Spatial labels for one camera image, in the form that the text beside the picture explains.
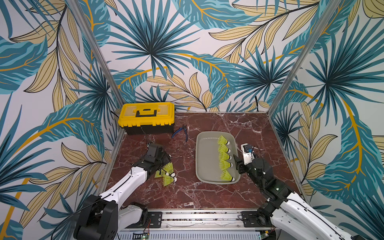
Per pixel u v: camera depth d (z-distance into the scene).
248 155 0.64
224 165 0.87
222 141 0.98
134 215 0.62
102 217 0.39
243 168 0.67
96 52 0.82
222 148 0.95
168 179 0.82
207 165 0.90
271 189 0.55
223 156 0.91
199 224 0.73
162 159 0.78
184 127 1.10
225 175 0.83
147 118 0.95
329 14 0.71
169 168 0.86
